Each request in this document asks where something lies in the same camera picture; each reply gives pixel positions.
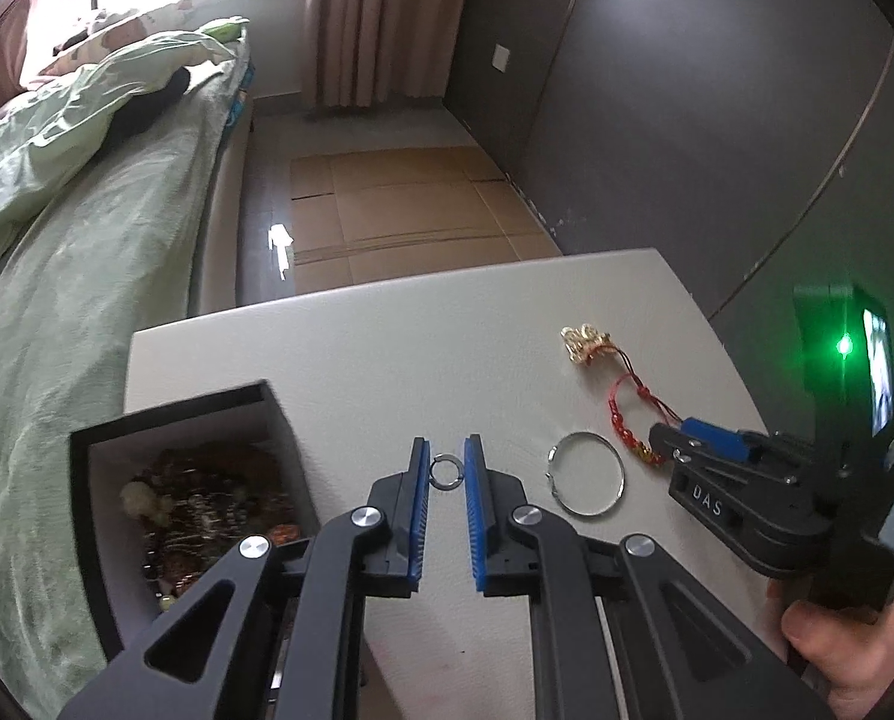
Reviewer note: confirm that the green plush toy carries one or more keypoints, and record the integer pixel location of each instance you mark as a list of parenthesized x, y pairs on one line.
[(226, 28)]

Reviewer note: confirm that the green sheeted bed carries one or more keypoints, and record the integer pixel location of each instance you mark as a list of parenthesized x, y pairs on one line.
[(79, 330)]

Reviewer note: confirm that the large silver bangle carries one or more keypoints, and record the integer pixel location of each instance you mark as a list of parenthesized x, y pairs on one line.
[(586, 514)]

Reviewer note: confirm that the gold charm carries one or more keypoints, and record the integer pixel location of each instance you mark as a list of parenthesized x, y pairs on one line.
[(582, 345)]

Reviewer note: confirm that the black cloth item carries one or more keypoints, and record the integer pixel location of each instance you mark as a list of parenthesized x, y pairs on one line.
[(151, 109)]

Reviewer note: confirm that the person's right hand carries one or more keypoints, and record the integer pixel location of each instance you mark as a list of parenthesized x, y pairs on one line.
[(844, 652)]

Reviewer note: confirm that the patterned window seat cushion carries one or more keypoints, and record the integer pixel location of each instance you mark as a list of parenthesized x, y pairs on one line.
[(177, 0)]

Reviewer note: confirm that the pink curtain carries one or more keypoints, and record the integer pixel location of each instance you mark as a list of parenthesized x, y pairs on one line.
[(372, 22), (16, 37)]

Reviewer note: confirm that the flat cardboard sheet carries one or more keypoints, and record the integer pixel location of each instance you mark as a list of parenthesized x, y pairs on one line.
[(417, 210)]

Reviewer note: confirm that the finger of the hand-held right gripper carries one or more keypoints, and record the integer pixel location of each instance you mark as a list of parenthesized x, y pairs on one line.
[(668, 444), (709, 433)]

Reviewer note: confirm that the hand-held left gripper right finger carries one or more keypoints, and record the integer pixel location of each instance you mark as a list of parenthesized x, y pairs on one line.
[(475, 510)]

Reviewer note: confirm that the white wall outlet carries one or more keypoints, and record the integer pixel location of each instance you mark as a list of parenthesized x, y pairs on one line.
[(501, 58)]

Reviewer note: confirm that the pale green quilt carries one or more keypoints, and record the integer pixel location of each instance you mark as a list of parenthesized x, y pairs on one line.
[(57, 142)]

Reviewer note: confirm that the black square gift box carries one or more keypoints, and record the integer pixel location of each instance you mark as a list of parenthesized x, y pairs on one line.
[(192, 409)]

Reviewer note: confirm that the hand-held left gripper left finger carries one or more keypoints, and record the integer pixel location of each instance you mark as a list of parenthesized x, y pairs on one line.
[(417, 510)]

